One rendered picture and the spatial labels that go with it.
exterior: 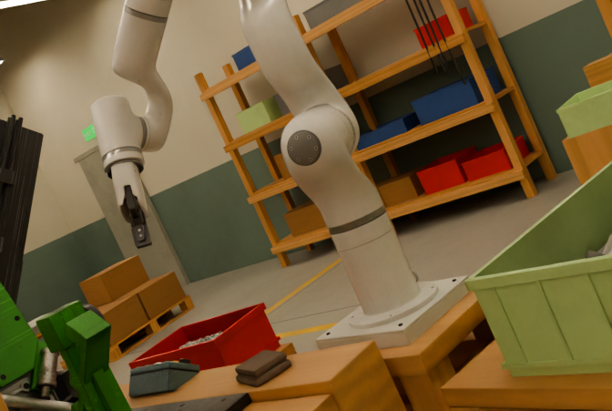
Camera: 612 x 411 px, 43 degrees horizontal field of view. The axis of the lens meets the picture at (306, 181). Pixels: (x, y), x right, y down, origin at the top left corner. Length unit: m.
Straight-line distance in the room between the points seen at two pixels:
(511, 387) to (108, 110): 0.97
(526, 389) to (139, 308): 6.91
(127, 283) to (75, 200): 3.50
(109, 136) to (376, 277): 0.62
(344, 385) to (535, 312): 0.33
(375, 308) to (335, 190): 0.24
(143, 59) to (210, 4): 7.05
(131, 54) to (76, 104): 9.33
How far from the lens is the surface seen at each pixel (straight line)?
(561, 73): 6.71
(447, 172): 6.75
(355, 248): 1.49
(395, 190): 7.13
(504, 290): 1.22
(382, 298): 1.51
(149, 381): 1.73
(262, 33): 1.49
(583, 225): 1.53
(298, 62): 1.49
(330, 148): 1.41
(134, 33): 1.61
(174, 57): 9.25
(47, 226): 12.00
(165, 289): 8.25
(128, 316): 7.88
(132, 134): 1.67
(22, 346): 1.68
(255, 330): 1.96
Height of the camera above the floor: 1.29
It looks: 4 degrees down
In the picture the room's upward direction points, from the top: 25 degrees counter-clockwise
